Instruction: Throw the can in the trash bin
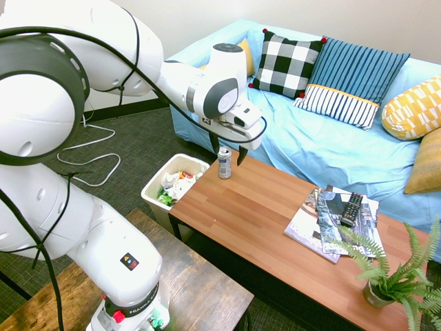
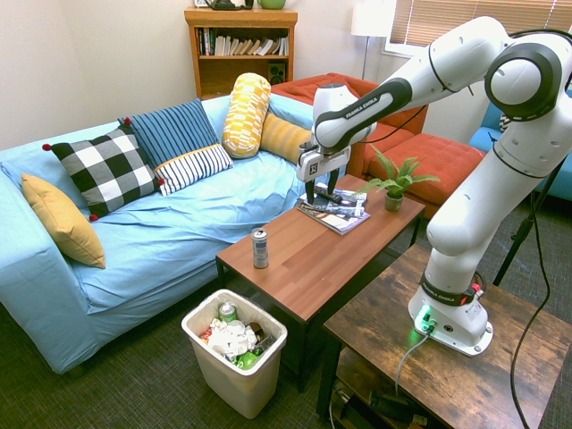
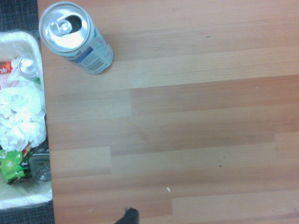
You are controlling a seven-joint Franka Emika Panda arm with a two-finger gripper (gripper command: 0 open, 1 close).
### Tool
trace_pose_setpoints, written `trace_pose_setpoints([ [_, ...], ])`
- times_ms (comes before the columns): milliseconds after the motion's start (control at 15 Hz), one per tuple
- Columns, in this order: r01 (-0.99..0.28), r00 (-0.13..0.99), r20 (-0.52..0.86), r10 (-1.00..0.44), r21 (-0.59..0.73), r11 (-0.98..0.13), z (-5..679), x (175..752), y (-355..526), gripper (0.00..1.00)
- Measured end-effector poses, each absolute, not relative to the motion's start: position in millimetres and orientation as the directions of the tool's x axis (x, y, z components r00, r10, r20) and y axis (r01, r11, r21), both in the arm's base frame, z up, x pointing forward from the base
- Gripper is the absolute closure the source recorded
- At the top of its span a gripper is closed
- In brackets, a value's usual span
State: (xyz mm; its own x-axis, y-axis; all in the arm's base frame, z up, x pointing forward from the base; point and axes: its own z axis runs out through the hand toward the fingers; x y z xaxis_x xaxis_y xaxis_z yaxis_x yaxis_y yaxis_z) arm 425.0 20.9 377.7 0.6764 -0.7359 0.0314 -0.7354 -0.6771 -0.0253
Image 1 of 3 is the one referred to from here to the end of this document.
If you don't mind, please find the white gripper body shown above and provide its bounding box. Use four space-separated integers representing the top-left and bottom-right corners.
201 116 265 151

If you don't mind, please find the silver drink can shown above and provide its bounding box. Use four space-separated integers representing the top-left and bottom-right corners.
218 146 232 180

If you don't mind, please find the crumpled trash pile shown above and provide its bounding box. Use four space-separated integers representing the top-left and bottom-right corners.
156 170 205 207

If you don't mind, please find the white plastic trash bin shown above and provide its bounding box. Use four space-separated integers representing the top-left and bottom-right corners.
141 153 211 242

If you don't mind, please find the small yellow pillow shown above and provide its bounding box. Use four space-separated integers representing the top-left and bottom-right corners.
199 37 256 77

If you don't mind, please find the black white checkered pillow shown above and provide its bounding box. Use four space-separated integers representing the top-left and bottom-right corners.
247 28 327 99

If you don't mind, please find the wooden coffee table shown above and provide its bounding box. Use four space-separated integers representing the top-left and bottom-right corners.
167 152 438 331

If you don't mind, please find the light blue covered sofa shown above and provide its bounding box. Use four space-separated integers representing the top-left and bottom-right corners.
167 18 441 235

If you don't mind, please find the stack of magazines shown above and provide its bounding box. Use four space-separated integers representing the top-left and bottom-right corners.
283 185 380 264

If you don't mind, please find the blue striped pillow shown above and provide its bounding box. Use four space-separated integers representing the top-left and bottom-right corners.
292 35 411 132

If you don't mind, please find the black remote control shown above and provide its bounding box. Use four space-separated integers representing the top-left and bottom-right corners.
340 192 365 228

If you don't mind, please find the dark cover magazine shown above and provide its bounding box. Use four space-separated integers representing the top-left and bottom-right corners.
316 188 386 259

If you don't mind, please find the rustic wooden robot table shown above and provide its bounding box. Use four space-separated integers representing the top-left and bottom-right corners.
0 208 255 331

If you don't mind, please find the yellow white patterned pillow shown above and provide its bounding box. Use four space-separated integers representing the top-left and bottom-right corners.
381 74 441 141

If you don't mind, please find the mustard yellow pillow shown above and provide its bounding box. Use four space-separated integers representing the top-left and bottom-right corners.
403 128 441 194

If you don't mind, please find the green potted fern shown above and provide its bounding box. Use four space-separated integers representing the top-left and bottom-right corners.
327 213 441 331

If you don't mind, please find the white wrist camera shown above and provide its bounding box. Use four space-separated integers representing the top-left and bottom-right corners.
226 100 263 130

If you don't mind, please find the white floor cable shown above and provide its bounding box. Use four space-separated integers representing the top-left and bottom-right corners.
57 113 121 188

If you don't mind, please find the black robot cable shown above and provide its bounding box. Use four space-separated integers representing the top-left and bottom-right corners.
0 6 268 331

